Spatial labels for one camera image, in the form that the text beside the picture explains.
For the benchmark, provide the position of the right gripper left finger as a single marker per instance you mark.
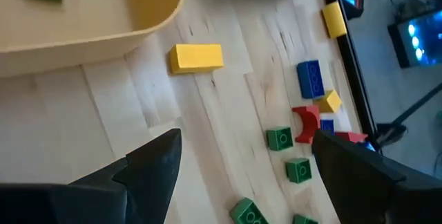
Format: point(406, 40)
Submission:
point(152, 182)

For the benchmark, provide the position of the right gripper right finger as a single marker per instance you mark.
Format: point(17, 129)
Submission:
point(355, 189)

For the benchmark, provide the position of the small green block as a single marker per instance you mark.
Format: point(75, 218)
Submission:
point(304, 220)
point(298, 170)
point(279, 138)

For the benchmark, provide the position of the red arch block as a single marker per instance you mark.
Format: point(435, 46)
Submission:
point(309, 113)

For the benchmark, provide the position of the long green brick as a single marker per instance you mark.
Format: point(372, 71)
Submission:
point(248, 213)

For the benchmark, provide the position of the blue brick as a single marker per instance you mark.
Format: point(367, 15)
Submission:
point(310, 79)
point(326, 126)

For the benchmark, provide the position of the blue rounded block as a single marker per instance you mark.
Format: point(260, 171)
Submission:
point(367, 146)

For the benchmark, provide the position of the red wedge block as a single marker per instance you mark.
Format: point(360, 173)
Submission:
point(350, 136)

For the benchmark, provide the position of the small yellow cube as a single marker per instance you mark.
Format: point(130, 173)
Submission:
point(331, 101)

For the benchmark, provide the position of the yellow brick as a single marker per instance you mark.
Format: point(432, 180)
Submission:
point(196, 58)

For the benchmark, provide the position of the dark display screen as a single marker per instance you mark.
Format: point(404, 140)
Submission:
point(419, 39)

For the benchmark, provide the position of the yellow cylinder block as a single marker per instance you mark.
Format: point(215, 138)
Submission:
point(334, 20)

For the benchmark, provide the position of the orange plastic bin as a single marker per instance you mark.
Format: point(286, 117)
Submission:
point(69, 27)

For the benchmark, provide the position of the black clamp bracket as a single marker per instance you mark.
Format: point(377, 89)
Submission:
point(392, 132)

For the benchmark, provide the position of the black table frame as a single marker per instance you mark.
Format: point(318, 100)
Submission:
point(355, 72)

